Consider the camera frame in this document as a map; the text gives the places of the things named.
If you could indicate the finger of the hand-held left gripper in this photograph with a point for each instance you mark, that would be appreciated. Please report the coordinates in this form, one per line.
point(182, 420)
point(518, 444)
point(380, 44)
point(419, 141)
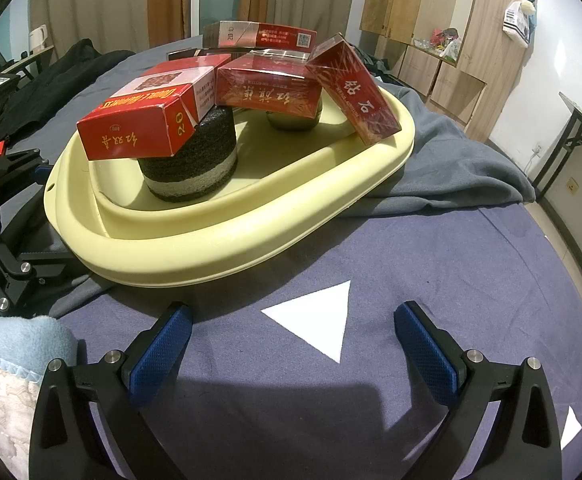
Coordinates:
point(18, 165)
point(26, 270)

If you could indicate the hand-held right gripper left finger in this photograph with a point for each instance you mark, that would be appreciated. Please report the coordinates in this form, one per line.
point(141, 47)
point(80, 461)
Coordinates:
point(163, 355)

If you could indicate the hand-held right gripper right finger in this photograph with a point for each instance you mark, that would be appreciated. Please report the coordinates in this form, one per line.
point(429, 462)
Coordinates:
point(426, 355)

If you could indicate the red and white cigarette box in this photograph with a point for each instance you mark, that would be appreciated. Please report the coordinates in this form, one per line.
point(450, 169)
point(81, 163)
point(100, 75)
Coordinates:
point(136, 125)

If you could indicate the pale yellow plastic tray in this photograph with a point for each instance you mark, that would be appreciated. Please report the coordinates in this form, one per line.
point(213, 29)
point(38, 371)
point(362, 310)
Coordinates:
point(251, 210)

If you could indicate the dark speckled round sponge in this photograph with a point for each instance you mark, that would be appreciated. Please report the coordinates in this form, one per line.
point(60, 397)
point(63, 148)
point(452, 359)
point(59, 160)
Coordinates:
point(191, 160)

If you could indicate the dark brown cigarette box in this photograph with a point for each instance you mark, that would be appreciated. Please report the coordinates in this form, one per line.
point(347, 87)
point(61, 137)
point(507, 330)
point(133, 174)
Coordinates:
point(186, 53)

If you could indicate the silver-topped red cigarette box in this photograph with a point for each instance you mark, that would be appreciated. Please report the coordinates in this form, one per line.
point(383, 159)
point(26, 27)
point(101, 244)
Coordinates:
point(266, 95)

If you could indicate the round silver tin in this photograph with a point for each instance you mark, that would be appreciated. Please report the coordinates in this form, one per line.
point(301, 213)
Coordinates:
point(291, 122)

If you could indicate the red box with silver end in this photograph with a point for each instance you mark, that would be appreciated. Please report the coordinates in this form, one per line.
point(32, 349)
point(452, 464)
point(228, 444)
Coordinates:
point(281, 37)

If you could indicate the light blue fleece blanket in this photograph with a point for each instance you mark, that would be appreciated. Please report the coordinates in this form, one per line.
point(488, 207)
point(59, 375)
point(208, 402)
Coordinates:
point(16, 340)

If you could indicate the purple cloth with white triangles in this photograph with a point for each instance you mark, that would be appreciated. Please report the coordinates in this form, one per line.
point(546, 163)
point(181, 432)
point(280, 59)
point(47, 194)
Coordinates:
point(421, 270)

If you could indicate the black cloth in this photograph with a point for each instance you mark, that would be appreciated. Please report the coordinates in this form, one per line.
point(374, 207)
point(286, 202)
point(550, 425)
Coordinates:
point(76, 80)

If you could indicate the white kettle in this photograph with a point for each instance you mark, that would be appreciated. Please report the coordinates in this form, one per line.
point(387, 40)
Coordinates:
point(40, 39)

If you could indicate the white quilted cloth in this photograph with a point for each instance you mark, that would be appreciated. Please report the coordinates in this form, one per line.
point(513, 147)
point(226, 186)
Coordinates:
point(1, 410)

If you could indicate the beige curtain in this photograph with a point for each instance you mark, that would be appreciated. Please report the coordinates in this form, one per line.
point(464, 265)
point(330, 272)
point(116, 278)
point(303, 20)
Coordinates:
point(111, 0)

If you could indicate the grey cloth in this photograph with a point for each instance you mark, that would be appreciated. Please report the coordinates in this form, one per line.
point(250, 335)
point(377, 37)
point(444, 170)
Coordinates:
point(446, 160)

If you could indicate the black folding table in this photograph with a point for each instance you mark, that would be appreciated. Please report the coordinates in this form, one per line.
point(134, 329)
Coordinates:
point(576, 160)

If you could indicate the wooden wardrobe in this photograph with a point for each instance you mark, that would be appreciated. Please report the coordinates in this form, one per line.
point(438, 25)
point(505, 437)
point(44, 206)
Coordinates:
point(446, 20)

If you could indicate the white hanging bag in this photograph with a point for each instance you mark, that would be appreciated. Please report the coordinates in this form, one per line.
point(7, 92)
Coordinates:
point(518, 17)

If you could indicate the wall socket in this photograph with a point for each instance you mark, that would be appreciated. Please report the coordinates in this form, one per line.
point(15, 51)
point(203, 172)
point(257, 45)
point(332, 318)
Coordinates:
point(572, 185)

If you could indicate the wall power outlet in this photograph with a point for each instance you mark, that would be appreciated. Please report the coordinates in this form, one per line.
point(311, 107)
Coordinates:
point(537, 150)

